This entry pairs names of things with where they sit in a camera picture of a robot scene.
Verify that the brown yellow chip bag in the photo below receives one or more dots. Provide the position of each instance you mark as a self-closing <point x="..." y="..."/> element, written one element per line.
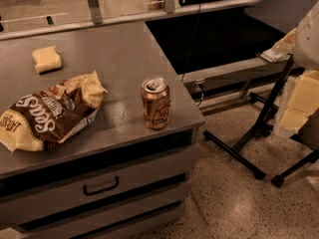
<point x="42" y="120"/>

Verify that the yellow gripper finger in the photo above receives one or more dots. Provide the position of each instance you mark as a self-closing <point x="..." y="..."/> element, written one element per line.
<point x="303" y="102"/>

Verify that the yellow sponge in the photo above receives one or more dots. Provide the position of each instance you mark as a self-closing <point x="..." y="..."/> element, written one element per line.
<point x="46" y="59"/>

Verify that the gold soda can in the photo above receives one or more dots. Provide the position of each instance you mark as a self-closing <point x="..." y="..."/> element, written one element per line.
<point x="156" y="102"/>

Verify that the black folding stand table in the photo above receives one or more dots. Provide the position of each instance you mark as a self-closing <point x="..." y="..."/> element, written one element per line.
<point x="282" y="15"/>

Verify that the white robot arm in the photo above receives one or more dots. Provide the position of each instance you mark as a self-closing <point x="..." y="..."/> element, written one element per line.
<point x="303" y="44"/>

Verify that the metal railing frame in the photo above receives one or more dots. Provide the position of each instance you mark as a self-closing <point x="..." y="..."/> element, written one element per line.
<point x="21" y="18"/>

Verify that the white packet on ledge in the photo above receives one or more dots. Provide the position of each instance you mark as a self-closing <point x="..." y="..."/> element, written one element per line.
<point x="274" y="55"/>

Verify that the black drawer handle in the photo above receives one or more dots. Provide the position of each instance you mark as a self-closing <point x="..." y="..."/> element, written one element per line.
<point x="91" y="190"/>

